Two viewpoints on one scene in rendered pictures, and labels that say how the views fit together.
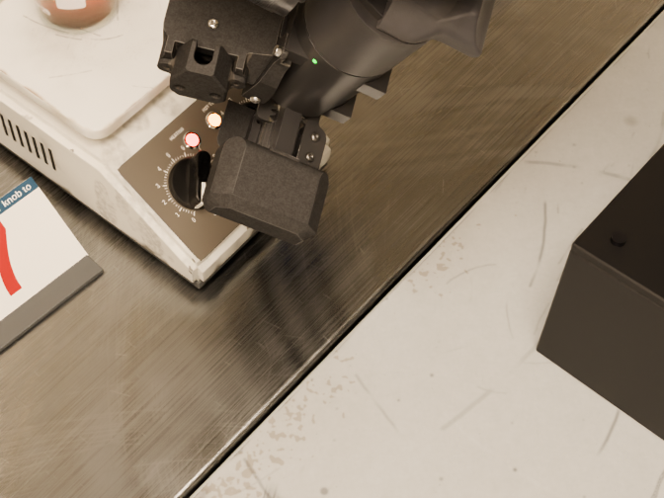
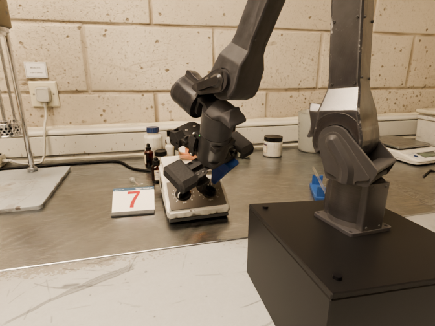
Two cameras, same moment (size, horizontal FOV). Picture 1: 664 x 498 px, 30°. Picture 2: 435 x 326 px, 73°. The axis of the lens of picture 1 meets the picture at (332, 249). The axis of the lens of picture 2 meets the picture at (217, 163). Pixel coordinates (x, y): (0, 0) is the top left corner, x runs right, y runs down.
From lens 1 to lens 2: 0.48 m
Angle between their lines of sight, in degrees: 49
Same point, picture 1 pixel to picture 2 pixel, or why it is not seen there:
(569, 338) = (250, 259)
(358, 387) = (183, 255)
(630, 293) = (258, 222)
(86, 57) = not seen: hidden behind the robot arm
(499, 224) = not seen: hidden behind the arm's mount
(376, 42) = (205, 118)
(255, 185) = (175, 167)
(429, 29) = (217, 114)
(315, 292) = (196, 235)
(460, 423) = (202, 277)
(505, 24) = not seen: hidden behind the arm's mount
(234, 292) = (177, 227)
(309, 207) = (185, 178)
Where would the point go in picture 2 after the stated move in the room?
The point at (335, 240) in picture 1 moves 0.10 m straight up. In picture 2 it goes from (213, 228) to (213, 180)
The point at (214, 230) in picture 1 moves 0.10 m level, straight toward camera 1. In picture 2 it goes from (180, 206) to (145, 228)
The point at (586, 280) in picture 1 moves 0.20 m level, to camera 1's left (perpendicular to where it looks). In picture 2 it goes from (251, 221) to (156, 187)
